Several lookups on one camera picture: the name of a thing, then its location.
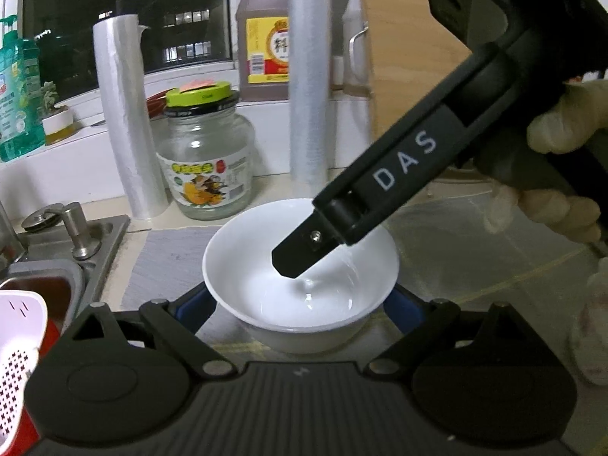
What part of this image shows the sink drain plug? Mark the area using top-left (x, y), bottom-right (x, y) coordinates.
top-left (22, 204), bottom-right (63, 233)

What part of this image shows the steel kitchen sink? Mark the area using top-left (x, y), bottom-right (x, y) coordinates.
top-left (1, 215), bottom-right (130, 331)

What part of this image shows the green dish soap bottle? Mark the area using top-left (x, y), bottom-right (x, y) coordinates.
top-left (0, 14), bottom-right (45, 163)

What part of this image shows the gloved right hand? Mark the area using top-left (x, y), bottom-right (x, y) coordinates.
top-left (474, 79), bottom-right (607, 244)

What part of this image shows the cooking wine jug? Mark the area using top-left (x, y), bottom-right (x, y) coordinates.
top-left (236, 0), bottom-right (290, 102)

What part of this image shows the bamboo cutting board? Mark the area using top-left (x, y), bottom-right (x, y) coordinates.
top-left (362, 0), bottom-right (471, 140)

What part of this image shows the plastic wrap roll tall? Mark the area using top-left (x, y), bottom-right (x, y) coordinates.
top-left (288, 0), bottom-right (332, 198)

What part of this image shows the small potted plant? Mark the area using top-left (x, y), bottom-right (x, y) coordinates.
top-left (41, 81), bottom-right (76, 145)

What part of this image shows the steel soap dispenser pump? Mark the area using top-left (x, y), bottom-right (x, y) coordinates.
top-left (43, 202), bottom-right (101, 260)

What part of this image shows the white bowl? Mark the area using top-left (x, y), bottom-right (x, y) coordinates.
top-left (202, 199), bottom-right (400, 354)
top-left (569, 257), bottom-right (608, 387)

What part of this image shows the white bowl middle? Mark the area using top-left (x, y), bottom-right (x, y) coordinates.
top-left (569, 257), bottom-right (608, 387)

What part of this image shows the oil bottle yellow cap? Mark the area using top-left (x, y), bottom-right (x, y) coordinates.
top-left (342, 0), bottom-right (369, 97)

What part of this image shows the plastic wrap roll short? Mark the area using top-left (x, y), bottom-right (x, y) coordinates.
top-left (93, 13), bottom-right (169, 220)

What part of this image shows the pink red strainer basket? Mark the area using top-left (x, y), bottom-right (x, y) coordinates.
top-left (0, 290), bottom-right (59, 455)

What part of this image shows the glass jar green lid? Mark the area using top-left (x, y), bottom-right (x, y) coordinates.
top-left (154, 80), bottom-right (255, 220)

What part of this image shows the white bowl front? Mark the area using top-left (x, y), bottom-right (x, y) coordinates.
top-left (202, 199), bottom-right (400, 354)

